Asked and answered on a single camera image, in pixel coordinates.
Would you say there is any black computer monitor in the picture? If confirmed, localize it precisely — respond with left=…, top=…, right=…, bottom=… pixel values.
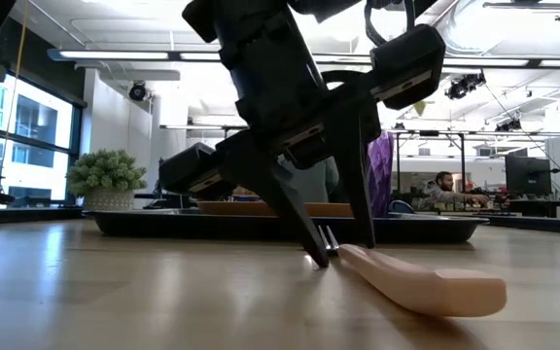
left=505, top=155, right=553, bottom=196

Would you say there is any grey rounded chair back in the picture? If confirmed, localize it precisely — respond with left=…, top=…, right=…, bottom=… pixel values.
left=389, top=199, right=417, bottom=216

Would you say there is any silver ceiling air duct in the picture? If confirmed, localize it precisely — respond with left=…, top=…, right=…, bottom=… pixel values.
left=433, top=0, right=485, bottom=57

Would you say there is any large window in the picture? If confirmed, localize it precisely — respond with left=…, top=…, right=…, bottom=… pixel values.
left=0, top=72, right=85, bottom=208

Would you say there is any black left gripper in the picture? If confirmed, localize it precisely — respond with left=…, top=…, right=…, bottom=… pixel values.
left=158, top=0, right=446, bottom=269

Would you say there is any black ceiling spotlight cluster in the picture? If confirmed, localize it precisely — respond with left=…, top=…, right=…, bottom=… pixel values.
left=494, top=118, right=523, bottom=132
left=443, top=71, right=487, bottom=101

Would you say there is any black rectangular serving tray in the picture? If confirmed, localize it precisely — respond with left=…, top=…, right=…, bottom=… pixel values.
left=83, top=208, right=489, bottom=245

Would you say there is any purple faceted cup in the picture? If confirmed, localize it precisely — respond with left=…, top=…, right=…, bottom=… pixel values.
left=367, top=130, right=396, bottom=219

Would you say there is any yellow cable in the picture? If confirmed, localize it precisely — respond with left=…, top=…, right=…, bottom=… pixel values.
left=0, top=0, right=30, bottom=200

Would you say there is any black metal station frame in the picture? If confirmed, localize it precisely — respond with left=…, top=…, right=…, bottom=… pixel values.
left=391, top=128, right=467, bottom=208

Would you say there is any person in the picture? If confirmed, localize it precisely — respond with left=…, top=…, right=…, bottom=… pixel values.
left=277, top=154, right=340, bottom=204
left=413, top=170, right=491, bottom=211

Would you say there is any green potted plant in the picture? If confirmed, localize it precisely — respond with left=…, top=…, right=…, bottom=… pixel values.
left=67, top=148, right=149, bottom=212

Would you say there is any long linear ceiling light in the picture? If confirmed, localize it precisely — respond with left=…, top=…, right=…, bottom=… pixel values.
left=48, top=48, right=560, bottom=68

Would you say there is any orange round plate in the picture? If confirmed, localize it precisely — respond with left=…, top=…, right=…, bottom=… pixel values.
left=196, top=200, right=354, bottom=219

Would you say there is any black ceiling camera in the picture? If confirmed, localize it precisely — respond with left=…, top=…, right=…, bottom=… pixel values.
left=128, top=81, right=148, bottom=102

